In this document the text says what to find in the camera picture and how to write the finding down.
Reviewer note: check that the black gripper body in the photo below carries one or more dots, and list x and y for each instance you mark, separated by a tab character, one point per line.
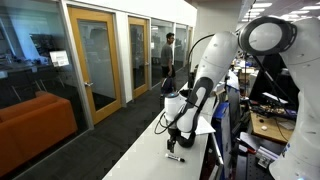
172	135

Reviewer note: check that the black marker white label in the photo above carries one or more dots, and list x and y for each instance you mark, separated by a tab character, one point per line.
175	157

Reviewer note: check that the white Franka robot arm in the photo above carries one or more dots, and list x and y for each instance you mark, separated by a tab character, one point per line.
293	66

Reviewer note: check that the blue box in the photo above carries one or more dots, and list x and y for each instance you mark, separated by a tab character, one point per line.
220	126

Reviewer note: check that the cardboard box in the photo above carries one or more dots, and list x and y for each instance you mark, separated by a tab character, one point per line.
243	76

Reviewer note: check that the dark backpack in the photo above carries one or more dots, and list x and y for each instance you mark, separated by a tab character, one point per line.
167	85

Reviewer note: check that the black orange clamp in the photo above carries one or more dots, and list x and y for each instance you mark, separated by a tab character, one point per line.
246	145

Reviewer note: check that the person in grey shirt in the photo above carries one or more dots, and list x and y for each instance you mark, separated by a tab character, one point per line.
167	53

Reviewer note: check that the wooden board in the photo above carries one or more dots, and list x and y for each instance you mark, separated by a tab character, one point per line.
270	128

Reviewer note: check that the large black monitor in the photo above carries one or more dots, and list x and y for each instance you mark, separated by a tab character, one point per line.
276	83

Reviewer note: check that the white paper sign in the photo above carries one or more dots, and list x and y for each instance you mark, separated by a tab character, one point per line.
59	58

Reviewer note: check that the orange sofa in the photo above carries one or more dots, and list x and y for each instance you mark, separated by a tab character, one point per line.
33	126

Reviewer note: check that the aluminium extrusion rail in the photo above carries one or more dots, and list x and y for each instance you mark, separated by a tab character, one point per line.
265	157

